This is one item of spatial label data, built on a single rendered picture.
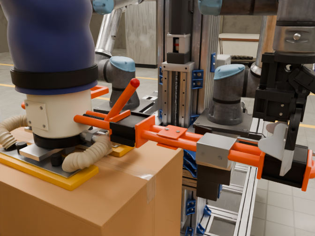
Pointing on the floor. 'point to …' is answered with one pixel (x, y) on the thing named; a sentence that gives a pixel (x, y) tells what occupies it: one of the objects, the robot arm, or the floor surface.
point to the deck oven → (142, 33)
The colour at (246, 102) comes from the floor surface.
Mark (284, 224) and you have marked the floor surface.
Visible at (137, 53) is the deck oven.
